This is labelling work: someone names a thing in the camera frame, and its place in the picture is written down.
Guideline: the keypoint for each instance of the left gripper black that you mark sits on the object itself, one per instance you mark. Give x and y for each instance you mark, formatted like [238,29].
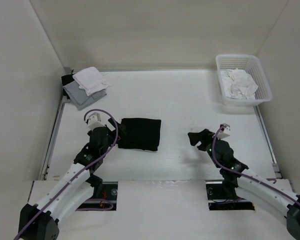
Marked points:
[112,133]

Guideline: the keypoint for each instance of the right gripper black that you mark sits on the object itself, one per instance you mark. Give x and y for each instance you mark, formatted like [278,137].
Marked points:
[194,137]

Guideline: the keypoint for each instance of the black tank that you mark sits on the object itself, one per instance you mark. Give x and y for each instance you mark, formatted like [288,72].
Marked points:
[65,80]
[141,134]

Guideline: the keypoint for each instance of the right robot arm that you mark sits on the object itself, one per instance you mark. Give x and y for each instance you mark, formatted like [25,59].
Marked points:
[238,178]

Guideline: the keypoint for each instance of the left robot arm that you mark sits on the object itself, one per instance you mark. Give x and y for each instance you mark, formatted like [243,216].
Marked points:
[42,220]

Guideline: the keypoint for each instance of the folded grey tank top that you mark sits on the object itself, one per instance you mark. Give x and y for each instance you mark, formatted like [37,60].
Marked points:
[79,97]

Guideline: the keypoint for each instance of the folded white tank top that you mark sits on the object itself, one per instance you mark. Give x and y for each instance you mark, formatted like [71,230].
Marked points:
[91,80]

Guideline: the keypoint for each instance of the white tank top in basket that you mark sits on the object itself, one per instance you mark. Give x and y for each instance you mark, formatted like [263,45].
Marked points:
[238,84]

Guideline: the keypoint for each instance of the folded black tank top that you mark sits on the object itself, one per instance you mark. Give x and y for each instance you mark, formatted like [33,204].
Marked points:
[65,80]

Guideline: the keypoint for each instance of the white plastic laundry basket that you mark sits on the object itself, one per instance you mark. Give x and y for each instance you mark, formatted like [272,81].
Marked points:
[252,66]

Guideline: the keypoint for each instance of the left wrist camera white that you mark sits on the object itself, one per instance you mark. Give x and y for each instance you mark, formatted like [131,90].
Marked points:
[95,120]

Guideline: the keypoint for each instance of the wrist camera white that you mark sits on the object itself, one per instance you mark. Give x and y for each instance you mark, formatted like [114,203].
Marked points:
[95,120]
[225,131]

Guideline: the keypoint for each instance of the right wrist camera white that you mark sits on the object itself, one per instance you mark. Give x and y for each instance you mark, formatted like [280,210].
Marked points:
[225,131]

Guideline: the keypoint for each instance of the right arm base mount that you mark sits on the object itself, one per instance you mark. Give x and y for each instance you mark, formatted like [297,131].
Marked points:
[221,198]

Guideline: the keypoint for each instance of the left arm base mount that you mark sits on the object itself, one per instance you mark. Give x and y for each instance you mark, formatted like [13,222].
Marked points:
[104,198]

